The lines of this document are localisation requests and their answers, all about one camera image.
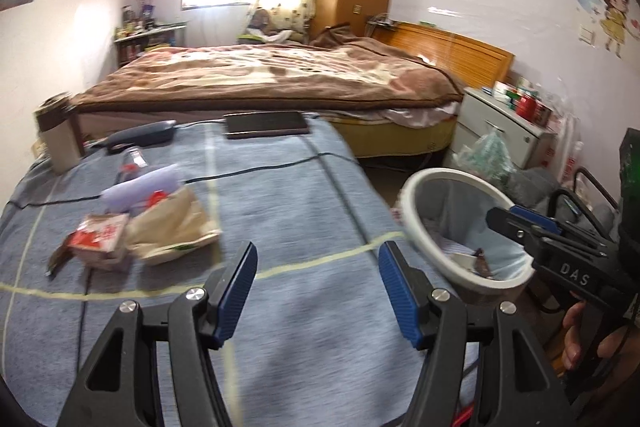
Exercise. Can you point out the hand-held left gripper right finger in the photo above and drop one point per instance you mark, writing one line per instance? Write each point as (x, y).
(400, 302)

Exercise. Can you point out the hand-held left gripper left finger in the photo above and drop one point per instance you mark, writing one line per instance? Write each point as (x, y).
(235, 297)

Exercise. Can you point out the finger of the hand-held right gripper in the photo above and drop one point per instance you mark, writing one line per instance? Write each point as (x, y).
(502, 222)
(537, 216)

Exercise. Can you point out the brown snack wrapper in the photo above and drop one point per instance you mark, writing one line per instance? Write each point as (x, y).
(60, 259)
(484, 263)

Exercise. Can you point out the white round bin with liner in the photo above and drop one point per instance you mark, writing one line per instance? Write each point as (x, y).
(415, 217)

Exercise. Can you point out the brown paper bag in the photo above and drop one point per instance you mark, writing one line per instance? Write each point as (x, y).
(175, 227)

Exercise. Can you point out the small pink carton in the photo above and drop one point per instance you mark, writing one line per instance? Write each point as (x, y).
(100, 239)

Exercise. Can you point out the person's right hand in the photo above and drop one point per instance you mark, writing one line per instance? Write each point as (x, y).
(571, 337)

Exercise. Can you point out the grey chair cushion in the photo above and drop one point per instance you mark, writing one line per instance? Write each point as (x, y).
(532, 187)

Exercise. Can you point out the green printed plastic bag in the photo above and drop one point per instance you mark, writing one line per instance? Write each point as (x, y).
(487, 157)

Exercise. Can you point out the white red printed plastic bag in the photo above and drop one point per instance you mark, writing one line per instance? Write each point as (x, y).
(569, 152)

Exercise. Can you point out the white nightstand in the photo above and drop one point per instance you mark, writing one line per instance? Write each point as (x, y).
(492, 132)

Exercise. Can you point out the red patterned tin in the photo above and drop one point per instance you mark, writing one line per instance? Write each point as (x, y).
(543, 113)

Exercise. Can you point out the red jar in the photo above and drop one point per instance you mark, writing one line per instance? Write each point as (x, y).
(526, 108)

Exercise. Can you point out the green white boxes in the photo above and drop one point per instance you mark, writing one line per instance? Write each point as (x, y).
(505, 93)

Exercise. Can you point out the white bed sheet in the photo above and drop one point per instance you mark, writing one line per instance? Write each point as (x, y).
(425, 114)

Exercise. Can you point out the yellow bed mattress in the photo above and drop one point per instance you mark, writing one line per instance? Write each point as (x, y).
(395, 137)

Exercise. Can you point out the dark smartphone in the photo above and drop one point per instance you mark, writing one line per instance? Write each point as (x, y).
(265, 125)

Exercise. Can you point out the wooden headboard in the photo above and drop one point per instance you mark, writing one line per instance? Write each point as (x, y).
(460, 52)

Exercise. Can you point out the dark glasses case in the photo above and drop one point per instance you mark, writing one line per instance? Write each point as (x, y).
(142, 136)

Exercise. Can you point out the bed with brown blanket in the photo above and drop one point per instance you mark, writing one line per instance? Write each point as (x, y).
(280, 72)

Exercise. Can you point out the brown white thermos cup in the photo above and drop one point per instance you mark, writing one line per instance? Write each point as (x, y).
(60, 137)

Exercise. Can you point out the cluttered small desk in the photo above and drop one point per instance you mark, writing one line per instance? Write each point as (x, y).
(150, 44)

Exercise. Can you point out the brown teddy bear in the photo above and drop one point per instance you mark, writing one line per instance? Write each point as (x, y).
(265, 24)

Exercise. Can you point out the black frame chair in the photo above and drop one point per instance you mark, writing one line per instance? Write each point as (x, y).
(590, 187)

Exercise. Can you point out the white wall switch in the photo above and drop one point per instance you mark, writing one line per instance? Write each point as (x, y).
(587, 33)

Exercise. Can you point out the cartoon girl wall sticker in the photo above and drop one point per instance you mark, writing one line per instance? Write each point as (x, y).
(615, 12)

